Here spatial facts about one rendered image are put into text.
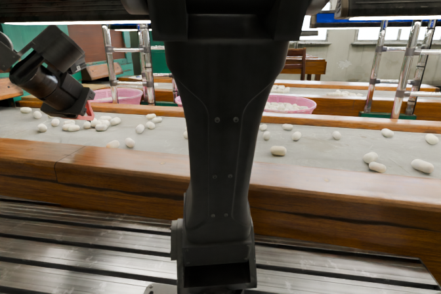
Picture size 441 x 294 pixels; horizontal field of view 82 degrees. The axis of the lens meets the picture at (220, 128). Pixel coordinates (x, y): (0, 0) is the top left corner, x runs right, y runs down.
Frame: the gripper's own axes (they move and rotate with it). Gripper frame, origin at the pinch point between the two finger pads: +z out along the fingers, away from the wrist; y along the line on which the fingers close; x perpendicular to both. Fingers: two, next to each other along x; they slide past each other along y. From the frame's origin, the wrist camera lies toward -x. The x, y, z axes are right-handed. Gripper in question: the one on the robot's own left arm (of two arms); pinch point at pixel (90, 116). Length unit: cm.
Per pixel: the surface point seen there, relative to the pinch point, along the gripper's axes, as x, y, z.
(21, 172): 16.4, 5.2, -7.0
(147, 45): -33.4, 0.0, 13.5
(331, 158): 3, -58, 7
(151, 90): -21.5, -0.1, 23.8
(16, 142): 9.5, 14.0, -3.5
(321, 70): -180, -100, 232
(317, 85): -58, -67, 74
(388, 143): -6, -74, 16
